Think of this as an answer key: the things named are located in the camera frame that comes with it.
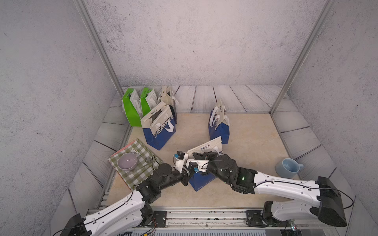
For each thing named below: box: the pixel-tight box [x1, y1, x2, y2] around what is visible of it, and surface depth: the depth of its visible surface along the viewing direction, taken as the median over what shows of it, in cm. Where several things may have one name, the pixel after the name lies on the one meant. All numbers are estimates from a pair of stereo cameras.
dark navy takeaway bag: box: [157, 86, 180, 125], surface depth 101 cm
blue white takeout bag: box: [140, 102, 177, 151], surface depth 91 cm
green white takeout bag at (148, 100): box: [139, 87, 158, 118], surface depth 100 cm
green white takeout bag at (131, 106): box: [121, 88, 144, 127], surface depth 101 cm
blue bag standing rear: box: [208, 98, 230, 145], surface depth 95 cm
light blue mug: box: [275, 157, 304, 179], surface depth 86 cm
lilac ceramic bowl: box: [117, 152, 138, 172], surface depth 90 cm
